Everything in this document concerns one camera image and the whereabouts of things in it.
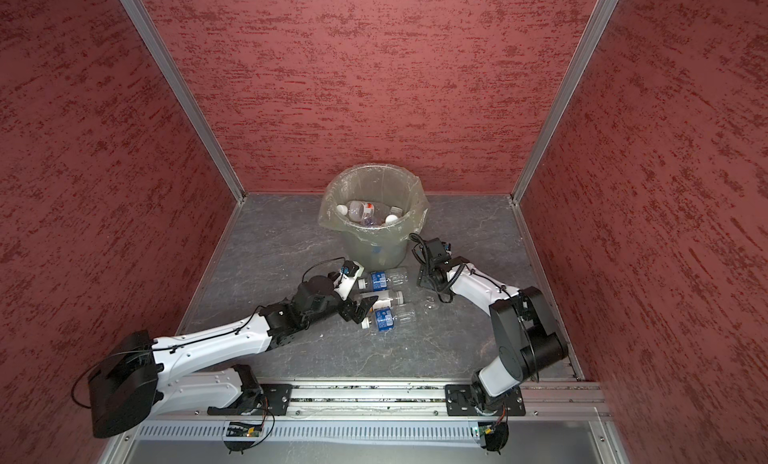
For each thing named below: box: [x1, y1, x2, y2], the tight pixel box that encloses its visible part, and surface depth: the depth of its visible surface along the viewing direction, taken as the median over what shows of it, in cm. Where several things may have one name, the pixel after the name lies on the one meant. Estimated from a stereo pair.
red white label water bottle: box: [336, 200, 377, 222], surface depth 93 cm
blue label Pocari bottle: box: [374, 306, 394, 331], surface depth 85 cm
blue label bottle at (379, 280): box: [371, 271, 387, 291], surface depth 91 cm
